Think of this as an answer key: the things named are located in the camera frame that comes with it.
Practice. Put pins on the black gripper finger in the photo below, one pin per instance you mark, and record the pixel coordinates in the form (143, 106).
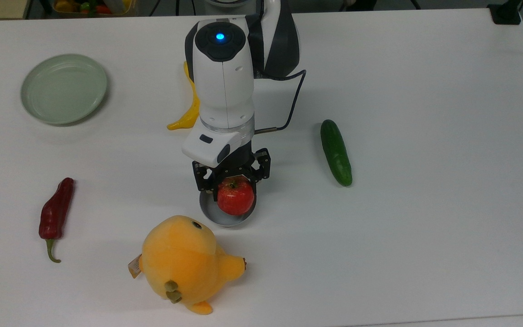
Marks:
(203, 177)
(262, 165)

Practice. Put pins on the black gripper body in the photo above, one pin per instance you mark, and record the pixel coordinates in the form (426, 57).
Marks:
(239, 162)

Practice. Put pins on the red apple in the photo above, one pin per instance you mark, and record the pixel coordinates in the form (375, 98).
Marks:
(236, 198)

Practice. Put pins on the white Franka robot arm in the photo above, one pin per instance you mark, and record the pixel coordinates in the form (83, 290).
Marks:
(223, 81)

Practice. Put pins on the small grey bowl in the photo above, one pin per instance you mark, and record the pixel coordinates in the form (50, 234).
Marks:
(211, 214)

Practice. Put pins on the yellow banana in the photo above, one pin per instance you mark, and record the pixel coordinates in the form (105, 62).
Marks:
(188, 119)

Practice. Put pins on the dark green cucumber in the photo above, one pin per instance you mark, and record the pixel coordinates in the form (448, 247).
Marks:
(335, 152)

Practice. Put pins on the orange plush chick toy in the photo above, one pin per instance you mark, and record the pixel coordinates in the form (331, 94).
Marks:
(184, 261)

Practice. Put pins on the dark red chili pepper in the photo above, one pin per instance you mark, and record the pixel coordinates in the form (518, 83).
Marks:
(56, 210)

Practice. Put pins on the pale green round plate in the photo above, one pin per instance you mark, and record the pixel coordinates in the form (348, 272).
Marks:
(64, 89)

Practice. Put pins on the basket of toy fruit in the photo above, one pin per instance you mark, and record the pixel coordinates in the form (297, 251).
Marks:
(90, 7)

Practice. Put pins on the black clamp block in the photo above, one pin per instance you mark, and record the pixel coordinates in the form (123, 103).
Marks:
(505, 12)

